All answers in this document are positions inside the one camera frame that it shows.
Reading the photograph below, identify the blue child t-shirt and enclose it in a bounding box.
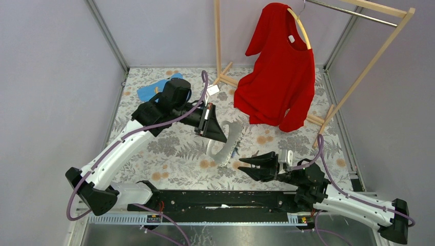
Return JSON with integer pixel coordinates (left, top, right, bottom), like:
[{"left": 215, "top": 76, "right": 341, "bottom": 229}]
[{"left": 136, "top": 73, "right": 183, "bottom": 102}]

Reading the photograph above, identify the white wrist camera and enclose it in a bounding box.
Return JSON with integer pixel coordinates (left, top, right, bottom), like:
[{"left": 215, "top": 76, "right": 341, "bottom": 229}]
[
  {"left": 204, "top": 84, "right": 220, "bottom": 104},
  {"left": 277, "top": 149, "right": 293, "bottom": 172}
]

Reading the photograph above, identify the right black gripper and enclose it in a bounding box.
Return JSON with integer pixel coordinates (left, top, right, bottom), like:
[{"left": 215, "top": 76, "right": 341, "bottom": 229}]
[{"left": 236, "top": 150, "right": 302, "bottom": 187}]

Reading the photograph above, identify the red long sleeve shirt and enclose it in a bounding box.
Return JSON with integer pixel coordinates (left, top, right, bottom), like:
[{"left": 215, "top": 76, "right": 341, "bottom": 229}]
[{"left": 234, "top": 3, "right": 315, "bottom": 132}]

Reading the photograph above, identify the floral patterned table mat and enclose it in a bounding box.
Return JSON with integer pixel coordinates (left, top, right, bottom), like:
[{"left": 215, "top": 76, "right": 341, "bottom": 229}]
[{"left": 110, "top": 68, "right": 353, "bottom": 191}]

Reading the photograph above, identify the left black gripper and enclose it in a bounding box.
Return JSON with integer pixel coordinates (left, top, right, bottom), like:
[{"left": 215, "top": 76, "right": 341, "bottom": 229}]
[{"left": 172, "top": 101, "right": 228, "bottom": 142}]

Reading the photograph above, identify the purple cable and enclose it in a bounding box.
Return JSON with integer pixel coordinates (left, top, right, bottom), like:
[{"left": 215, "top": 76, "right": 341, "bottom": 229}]
[
  {"left": 66, "top": 70, "right": 209, "bottom": 222},
  {"left": 289, "top": 133, "right": 417, "bottom": 228}
]

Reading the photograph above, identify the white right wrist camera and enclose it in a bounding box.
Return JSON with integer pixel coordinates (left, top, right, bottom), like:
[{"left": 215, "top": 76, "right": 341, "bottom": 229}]
[{"left": 277, "top": 149, "right": 293, "bottom": 172}]

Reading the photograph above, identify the wooden clothes hanger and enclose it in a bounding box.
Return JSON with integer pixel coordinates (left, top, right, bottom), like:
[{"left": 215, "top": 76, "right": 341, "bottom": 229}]
[{"left": 287, "top": 7, "right": 312, "bottom": 50}]

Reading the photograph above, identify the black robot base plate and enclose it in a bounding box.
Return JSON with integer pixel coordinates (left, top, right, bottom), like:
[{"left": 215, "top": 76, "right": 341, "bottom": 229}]
[{"left": 127, "top": 180, "right": 329, "bottom": 224}]

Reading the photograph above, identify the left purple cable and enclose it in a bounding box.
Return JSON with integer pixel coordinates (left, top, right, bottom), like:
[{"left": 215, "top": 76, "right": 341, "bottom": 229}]
[{"left": 66, "top": 70, "right": 209, "bottom": 222}]

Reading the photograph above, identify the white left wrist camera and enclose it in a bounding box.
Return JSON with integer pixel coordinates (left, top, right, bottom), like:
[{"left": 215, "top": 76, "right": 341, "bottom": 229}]
[{"left": 204, "top": 84, "right": 220, "bottom": 104}]

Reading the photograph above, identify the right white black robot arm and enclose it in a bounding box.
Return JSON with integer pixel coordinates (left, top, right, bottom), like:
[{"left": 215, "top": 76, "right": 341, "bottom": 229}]
[{"left": 239, "top": 152, "right": 410, "bottom": 244}]

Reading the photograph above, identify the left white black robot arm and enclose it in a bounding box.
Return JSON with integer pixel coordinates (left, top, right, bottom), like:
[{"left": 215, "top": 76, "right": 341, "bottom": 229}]
[{"left": 65, "top": 78, "right": 227, "bottom": 216}]

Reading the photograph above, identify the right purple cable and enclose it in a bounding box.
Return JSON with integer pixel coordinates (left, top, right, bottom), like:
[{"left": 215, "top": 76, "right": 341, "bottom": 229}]
[{"left": 289, "top": 133, "right": 417, "bottom": 228}]

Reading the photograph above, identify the wooden clothes rack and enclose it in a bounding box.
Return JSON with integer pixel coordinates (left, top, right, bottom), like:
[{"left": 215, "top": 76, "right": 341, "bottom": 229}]
[{"left": 213, "top": 1, "right": 416, "bottom": 134}]

